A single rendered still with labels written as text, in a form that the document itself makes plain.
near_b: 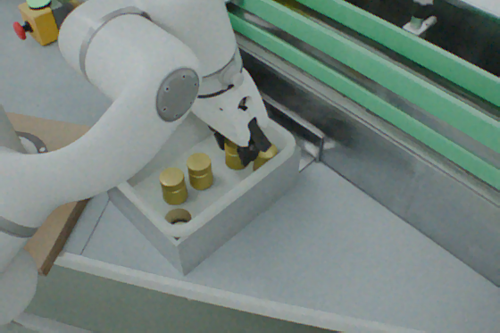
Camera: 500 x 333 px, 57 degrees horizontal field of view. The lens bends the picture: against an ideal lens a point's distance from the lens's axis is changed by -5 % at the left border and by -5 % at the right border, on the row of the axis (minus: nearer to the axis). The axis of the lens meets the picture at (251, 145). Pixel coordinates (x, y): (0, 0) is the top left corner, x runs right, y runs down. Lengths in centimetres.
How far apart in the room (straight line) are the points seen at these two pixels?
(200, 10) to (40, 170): 19
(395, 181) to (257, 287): 23
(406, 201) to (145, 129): 41
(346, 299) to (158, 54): 40
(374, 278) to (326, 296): 7
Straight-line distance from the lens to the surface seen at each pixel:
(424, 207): 66
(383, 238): 68
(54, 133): 82
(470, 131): 58
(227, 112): 51
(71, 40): 43
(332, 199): 71
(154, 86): 36
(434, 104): 58
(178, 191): 65
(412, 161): 62
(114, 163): 38
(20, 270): 51
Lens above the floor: 131
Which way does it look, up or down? 47 degrees down
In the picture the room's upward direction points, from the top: straight up
